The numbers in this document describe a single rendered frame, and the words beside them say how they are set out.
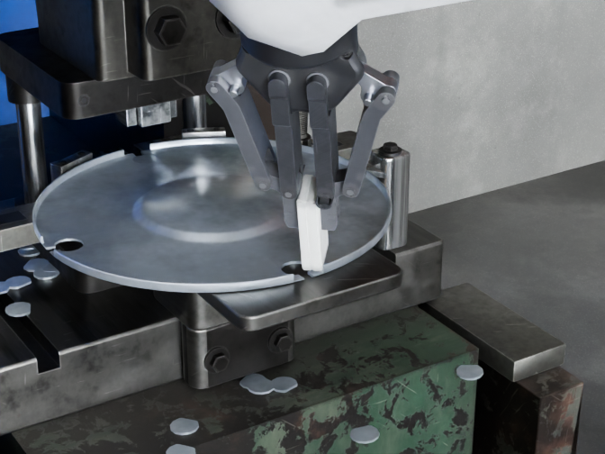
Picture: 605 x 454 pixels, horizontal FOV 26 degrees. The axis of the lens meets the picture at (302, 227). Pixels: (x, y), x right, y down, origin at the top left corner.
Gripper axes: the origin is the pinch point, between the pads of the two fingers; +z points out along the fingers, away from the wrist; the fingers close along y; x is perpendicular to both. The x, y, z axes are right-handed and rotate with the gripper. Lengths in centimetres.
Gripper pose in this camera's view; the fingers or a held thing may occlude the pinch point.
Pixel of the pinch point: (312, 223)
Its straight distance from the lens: 95.3
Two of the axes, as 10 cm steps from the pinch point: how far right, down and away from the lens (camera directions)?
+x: 1.8, -6.9, 7.0
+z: 0.6, 7.2, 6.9
